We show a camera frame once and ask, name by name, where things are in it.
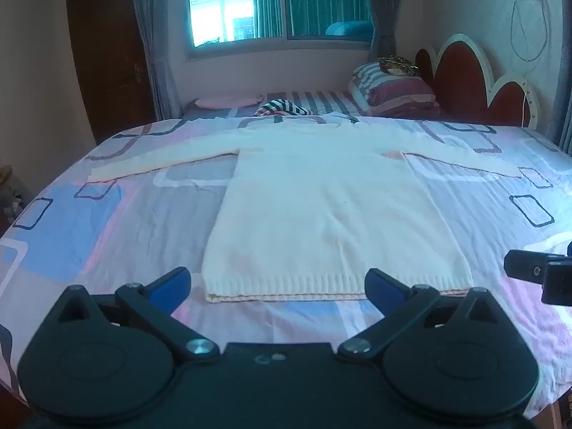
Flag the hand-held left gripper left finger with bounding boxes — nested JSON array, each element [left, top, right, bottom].
[[56, 267, 221, 360]]

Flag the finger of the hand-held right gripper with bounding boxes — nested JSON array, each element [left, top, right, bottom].
[[503, 249, 567, 284], [541, 240, 572, 307]]

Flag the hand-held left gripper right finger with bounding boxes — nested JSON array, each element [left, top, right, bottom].
[[337, 268, 510, 360]]

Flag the cream knitted sweater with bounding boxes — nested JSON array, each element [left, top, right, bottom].
[[87, 120, 523, 302]]

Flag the patterned pastel blanket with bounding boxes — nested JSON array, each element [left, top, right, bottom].
[[0, 114, 572, 421]]

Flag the grey hanging cloth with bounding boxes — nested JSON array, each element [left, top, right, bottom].
[[552, 40, 572, 153]]

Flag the small pink pillow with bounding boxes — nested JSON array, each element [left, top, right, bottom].
[[197, 94, 264, 109]]

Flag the pink striped bed sheet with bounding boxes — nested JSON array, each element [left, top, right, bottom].
[[181, 89, 443, 121]]

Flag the pink grey striped pillow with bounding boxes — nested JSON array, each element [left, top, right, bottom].
[[347, 63, 441, 117]]

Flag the red heart-shaped headboard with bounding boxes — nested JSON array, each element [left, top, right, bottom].
[[415, 33, 543, 132]]

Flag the striped garment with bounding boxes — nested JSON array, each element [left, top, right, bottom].
[[254, 98, 312, 117]]

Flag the gold red printed bag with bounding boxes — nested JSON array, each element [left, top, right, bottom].
[[376, 56, 421, 78]]

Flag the dark wooden wardrobe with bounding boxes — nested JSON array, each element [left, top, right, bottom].
[[65, 0, 157, 146]]

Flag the grey curtain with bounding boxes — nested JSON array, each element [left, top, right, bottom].
[[362, 0, 407, 65], [129, 0, 182, 121]]

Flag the teal cushion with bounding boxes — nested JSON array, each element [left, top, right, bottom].
[[325, 20, 374, 37]]

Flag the sliding glass window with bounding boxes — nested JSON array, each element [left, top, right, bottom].
[[183, 0, 376, 59]]

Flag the white wall cable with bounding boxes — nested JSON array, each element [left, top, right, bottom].
[[511, 0, 551, 62]]

